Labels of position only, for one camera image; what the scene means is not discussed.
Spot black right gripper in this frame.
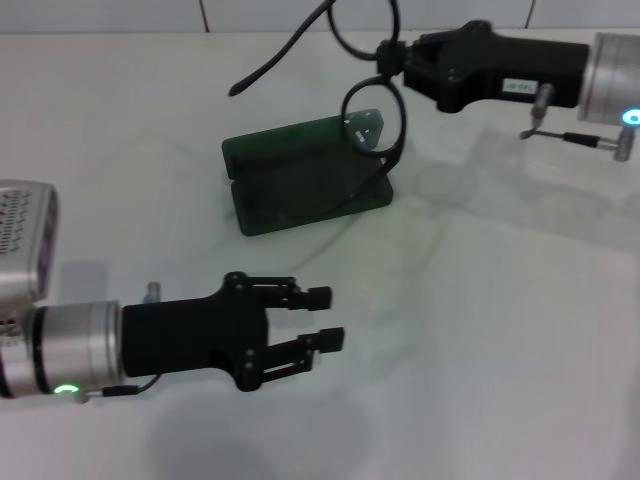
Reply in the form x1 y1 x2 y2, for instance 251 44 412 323
377 19 591 114

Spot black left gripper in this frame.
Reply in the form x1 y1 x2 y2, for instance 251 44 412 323
121 272 346 394

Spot black round-framed glasses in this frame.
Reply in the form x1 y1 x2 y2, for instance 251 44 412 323
228 0 407 221

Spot green glasses case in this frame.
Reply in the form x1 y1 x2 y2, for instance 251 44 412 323
221 110 394 238

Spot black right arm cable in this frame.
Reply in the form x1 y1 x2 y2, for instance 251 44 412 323
519 83 640 162

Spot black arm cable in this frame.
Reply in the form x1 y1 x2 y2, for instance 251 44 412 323
519 83 640 162
74 282 164 405

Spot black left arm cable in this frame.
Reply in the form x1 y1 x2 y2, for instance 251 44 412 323
74 282 164 405

